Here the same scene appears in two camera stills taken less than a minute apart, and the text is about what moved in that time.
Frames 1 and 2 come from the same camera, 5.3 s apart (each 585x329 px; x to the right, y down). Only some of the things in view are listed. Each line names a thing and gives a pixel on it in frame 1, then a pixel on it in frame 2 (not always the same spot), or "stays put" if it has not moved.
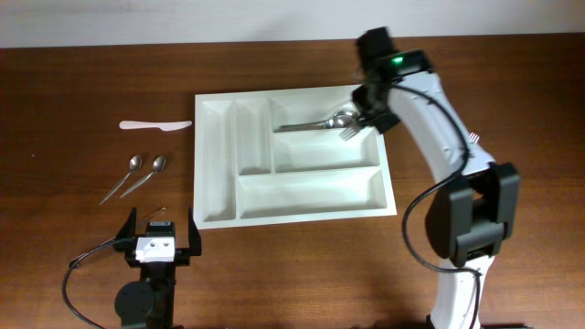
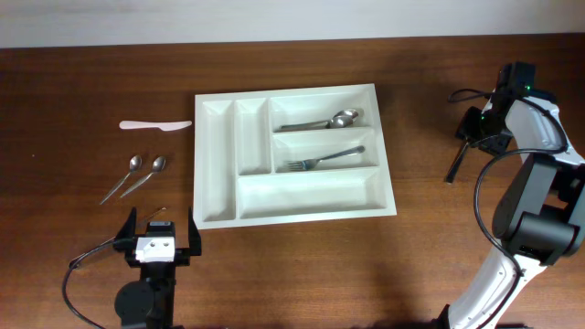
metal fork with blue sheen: (348, 132) → (310, 164)
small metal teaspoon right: (158, 166) stays put
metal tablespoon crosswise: (337, 120) stays put
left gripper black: (126, 239) stays put
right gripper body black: (374, 109) → (483, 131)
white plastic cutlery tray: (247, 174) stays put
